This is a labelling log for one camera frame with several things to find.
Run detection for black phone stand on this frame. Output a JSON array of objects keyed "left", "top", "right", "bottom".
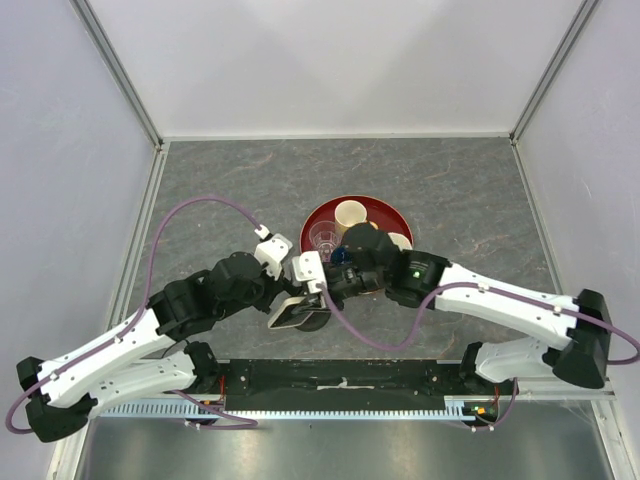
[{"left": 293, "top": 300, "right": 331, "bottom": 332}]

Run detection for smartphone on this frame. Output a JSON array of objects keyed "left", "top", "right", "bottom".
[{"left": 267, "top": 296, "right": 320, "bottom": 330}]

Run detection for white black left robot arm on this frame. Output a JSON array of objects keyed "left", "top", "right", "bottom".
[{"left": 16, "top": 252, "right": 301, "bottom": 443}]

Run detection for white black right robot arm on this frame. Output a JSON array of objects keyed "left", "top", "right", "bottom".
[{"left": 314, "top": 223, "right": 611, "bottom": 394}]

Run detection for clear faceted glass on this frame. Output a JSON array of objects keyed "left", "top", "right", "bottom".
[{"left": 309, "top": 220, "right": 340, "bottom": 262}]

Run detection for yellow mug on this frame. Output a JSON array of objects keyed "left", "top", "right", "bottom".
[{"left": 334, "top": 200, "right": 378, "bottom": 234}]

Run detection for green mug white inside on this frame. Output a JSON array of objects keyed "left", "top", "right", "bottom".
[{"left": 388, "top": 232, "right": 413, "bottom": 251}]

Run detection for red round tray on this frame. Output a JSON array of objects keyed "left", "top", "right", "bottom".
[{"left": 299, "top": 195, "right": 414, "bottom": 252}]

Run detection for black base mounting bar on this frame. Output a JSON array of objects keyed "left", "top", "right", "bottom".
[{"left": 219, "top": 359, "right": 478, "bottom": 410}]

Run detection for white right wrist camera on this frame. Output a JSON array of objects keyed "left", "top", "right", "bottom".
[{"left": 291, "top": 250, "right": 326, "bottom": 294}]

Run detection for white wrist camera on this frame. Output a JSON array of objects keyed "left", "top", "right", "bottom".
[
  {"left": 291, "top": 250, "right": 326, "bottom": 294},
  {"left": 254, "top": 234, "right": 293, "bottom": 280}
]

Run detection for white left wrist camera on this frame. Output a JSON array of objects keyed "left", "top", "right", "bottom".
[{"left": 254, "top": 234, "right": 293, "bottom": 280}]

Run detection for aluminium rear frame rail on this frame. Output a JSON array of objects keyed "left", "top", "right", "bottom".
[{"left": 163, "top": 131, "right": 511, "bottom": 144}]

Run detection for grey slotted cable duct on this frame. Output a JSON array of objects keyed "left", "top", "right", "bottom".
[{"left": 99, "top": 398, "right": 476, "bottom": 422}]

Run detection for aluminium right frame post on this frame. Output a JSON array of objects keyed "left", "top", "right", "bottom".
[{"left": 509, "top": 0, "right": 600, "bottom": 147}]

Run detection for aluminium frame post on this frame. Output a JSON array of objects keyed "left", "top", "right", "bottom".
[
  {"left": 509, "top": 0, "right": 600, "bottom": 147},
  {"left": 70, "top": 0, "right": 164, "bottom": 150}
]

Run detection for aluminium left frame post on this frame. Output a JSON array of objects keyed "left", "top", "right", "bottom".
[{"left": 70, "top": 0, "right": 164, "bottom": 150}]

